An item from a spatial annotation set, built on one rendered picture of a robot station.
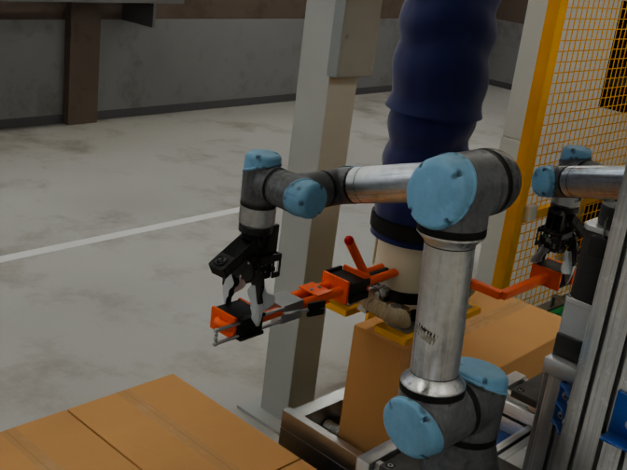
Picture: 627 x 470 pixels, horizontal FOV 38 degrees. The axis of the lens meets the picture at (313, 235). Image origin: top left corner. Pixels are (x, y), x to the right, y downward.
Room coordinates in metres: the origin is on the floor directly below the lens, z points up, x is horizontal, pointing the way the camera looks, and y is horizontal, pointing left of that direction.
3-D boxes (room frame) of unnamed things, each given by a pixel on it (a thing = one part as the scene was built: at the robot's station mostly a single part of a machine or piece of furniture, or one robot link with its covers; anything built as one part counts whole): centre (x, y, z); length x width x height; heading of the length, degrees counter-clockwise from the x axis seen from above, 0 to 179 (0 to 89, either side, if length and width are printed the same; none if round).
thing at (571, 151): (2.26, -0.63, 1.49); 0.09 x 0.08 x 0.11; 26
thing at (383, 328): (2.16, -0.32, 1.09); 0.34 x 0.10 x 0.05; 140
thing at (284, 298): (1.87, 0.05, 1.19); 0.07 x 0.07 x 0.04; 50
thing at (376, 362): (2.44, -0.49, 0.75); 0.60 x 0.40 x 0.40; 140
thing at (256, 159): (1.77, 0.12, 1.50); 0.09 x 0.08 x 0.11; 47
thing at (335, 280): (2.03, -0.09, 1.19); 0.10 x 0.08 x 0.06; 50
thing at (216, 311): (1.77, 0.14, 1.19); 0.08 x 0.07 x 0.05; 140
